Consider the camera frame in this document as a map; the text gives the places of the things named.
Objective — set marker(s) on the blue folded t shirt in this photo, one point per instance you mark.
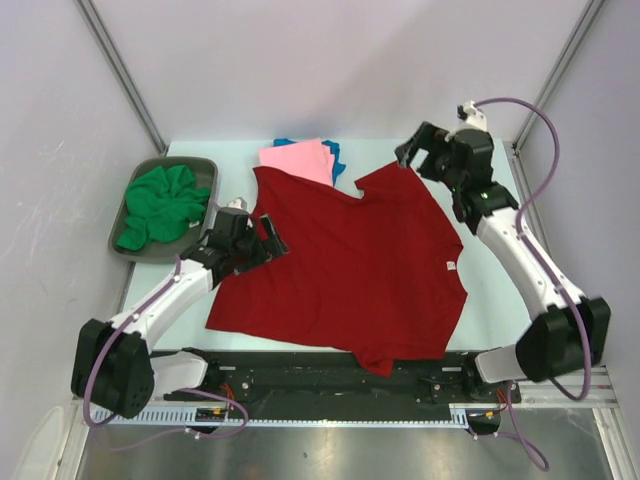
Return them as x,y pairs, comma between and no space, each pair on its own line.
338,167

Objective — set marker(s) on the white slotted cable duct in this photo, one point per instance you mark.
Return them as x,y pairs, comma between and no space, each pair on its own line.
204,416

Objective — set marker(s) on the right aluminium side rail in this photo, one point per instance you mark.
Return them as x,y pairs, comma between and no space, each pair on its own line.
540,240

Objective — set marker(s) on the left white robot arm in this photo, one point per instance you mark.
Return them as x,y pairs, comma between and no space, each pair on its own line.
114,365

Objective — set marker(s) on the left aluminium frame post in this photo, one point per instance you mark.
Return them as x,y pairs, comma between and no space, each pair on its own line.
113,57

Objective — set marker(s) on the aluminium frame post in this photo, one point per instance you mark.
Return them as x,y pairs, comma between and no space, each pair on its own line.
113,57
571,48

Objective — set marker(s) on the pink folded t shirt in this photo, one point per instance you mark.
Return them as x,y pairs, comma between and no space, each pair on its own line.
310,160

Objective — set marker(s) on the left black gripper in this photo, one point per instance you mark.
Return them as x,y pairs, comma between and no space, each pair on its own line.
275,246

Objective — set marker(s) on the grey plastic tray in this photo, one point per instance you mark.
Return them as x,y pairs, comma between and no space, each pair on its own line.
205,172

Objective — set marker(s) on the green t shirt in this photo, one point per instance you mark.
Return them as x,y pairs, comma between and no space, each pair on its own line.
161,207

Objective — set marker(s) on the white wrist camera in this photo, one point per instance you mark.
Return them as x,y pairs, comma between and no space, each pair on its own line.
238,203
471,117

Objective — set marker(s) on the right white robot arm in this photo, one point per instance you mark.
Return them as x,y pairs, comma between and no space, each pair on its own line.
568,330

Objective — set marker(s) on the right aluminium frame post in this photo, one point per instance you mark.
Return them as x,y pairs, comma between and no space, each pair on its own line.
571,48

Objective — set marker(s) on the red t shirt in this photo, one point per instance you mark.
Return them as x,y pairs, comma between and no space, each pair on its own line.
373,274

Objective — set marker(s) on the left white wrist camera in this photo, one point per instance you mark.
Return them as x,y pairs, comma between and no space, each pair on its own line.
238,203

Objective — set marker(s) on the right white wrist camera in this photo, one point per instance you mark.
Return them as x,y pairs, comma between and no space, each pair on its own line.
471,117

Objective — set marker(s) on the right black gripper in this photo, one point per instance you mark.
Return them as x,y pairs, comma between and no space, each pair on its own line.
439,143

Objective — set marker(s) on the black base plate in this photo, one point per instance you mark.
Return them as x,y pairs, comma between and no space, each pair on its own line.
305,385

